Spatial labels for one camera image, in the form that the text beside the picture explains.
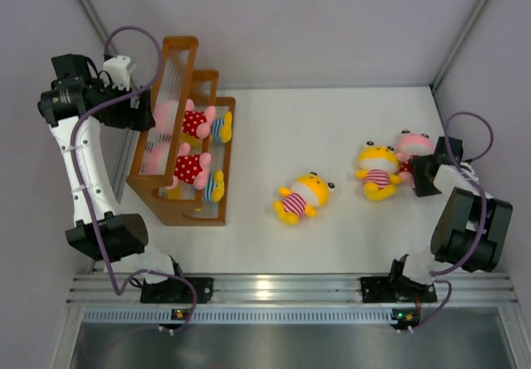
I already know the yellow pink-striped toy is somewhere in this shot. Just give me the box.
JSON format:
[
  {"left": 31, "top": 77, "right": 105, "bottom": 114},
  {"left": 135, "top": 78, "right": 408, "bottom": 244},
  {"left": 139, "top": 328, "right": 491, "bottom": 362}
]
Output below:
[
  {"left": 272, "top": 172, "right": 336, "bottom": 226},
  {"left": 354, "top": 141, "right": 402, "bottom": 202}
]

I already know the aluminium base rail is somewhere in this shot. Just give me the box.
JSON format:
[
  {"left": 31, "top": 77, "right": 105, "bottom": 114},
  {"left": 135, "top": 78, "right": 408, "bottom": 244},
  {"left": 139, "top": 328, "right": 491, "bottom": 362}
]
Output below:
[{"left": 66, "top": 272, "right": 519, "bottom": 307}]

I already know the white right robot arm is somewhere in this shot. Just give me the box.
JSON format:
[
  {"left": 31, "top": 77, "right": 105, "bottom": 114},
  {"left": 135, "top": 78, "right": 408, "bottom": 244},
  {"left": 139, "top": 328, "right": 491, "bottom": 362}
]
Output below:
[{"left": 387, "top": 130, "right": 513, "bottom": 301}]

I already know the left aluminium frame post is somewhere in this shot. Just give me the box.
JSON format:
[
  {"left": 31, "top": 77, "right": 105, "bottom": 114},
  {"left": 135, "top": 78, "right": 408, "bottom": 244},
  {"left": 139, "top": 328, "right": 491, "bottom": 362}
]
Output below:
[{"left": 61, "top": 0, "right": 144, "bottom": 96}]

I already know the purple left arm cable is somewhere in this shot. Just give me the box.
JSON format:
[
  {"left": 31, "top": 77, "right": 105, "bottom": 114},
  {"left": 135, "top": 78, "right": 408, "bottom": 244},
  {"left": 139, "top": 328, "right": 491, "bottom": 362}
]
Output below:
[{"left": 68, "top": 25, "right": 199, "bottom": 337}]

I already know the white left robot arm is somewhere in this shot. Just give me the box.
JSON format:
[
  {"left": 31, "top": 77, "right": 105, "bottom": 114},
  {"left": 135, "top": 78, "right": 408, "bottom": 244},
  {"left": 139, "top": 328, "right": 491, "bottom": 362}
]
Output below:
[{"left": 37, "top": 54, "right": 188, "bottom": 302}]

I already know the pink red-dotted toy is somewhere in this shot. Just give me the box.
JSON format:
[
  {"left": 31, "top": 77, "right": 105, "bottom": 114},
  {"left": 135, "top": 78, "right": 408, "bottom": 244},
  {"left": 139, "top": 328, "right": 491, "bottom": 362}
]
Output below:
[
  {"left": 153, "top": 99, "right": 217, "bottom": 139},
  {"left": 396, "top": 129, "right": 435, "bottom": 186}
]

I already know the yellow pink-striped toy front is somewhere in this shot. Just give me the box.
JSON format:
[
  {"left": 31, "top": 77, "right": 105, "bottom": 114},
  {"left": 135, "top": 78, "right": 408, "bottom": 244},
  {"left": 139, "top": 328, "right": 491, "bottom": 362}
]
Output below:
[{"left": 272, "top": 172, "right": 336, "bottom": 226}]

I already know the white slotted cable duct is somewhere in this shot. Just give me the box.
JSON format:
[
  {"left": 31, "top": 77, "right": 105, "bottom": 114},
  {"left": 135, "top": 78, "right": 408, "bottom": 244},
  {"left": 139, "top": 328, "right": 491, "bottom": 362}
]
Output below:
[{"left": 83, "top": 307, "right": 415, "bottom": 325}]

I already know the black left mount plate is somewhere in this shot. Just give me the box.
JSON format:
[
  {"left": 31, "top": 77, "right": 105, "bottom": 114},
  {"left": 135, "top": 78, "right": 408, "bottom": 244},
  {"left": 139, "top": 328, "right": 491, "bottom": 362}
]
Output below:
[{"left": 140, "top": 277, "right": 214, "bottom": 304}]

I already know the aluminium frame post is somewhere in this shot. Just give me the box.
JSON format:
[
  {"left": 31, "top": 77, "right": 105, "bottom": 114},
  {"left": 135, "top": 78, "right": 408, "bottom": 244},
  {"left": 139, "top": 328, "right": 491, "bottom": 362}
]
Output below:
[
  {"left": 429, "top": 0, "right": 511, "bottom": 92},
  {"left": 61, "top": 0, "right": 144, "bottom": 96}
]

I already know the right aluminium frame post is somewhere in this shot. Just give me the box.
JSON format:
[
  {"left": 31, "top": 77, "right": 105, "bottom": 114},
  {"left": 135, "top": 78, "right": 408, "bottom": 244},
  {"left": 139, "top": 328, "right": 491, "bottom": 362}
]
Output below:
[{"left": 429, "top": 0, "right": 511, "bottom": 92}]

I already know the black mount plate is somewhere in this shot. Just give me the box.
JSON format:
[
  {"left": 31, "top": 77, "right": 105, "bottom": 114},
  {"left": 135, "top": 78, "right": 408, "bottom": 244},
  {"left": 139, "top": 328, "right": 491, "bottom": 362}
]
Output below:
[
  {"left": 140, "top": 277, "right": 214, "bottom": 304},
  {"left": 360, "top": 276, "right": 437, "bottom": 303}
]

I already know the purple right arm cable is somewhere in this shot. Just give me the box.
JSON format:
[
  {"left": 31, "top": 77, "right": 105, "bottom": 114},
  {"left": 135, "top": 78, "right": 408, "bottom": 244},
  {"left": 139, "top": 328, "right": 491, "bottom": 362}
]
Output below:
[{"left": 414, "top": 111, "right": 495, "bottom": 333}]

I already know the yellow blue-striped toy on shelf front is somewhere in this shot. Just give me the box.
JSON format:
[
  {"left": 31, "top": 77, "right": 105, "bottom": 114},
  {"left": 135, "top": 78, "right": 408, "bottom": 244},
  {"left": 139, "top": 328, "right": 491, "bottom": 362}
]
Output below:
[{"left": 202, "top": 170, "right": 225, "bottom": 203}]

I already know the pink toy on shelf front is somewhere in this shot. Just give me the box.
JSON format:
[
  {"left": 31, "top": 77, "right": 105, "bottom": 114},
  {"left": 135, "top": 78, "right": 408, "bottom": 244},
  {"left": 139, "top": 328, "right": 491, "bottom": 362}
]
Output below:
[{"left": 164, "top": 143, "right": 212, "bottom": 191}]

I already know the black right mount plate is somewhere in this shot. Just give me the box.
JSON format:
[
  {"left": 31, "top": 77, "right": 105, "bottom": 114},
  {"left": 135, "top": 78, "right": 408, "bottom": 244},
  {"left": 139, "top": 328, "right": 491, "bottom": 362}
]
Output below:
[{"left": 360, "top": 276, "right": 437, "bottom": 303}]

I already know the yellow blue-striped toy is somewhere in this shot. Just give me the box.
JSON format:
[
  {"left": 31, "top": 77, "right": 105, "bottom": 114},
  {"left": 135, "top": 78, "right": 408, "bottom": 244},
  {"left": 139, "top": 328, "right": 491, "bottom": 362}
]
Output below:
[
  {"left": 202, "top": 170, "right": 225, "bottom": 203},
  {"left": 182, "top": 111, "right": 232, "bottom": 146}
]

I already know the wooden tiered shelf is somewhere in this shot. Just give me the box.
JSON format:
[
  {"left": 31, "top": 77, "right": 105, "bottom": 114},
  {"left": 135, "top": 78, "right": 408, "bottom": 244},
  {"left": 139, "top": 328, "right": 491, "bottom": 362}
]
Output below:
[{"left": 127, "top": 36, "right": 236, "bottom": 226}]

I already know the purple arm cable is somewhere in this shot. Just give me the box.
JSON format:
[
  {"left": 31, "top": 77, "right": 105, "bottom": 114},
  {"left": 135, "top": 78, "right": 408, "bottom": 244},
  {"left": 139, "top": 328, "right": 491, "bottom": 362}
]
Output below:
[
  {"left": 414, "top": 111, "right": 495, "bottom": 333},
  {"left": 68, "top": 25, "right": 199, "bottom": 337}
]

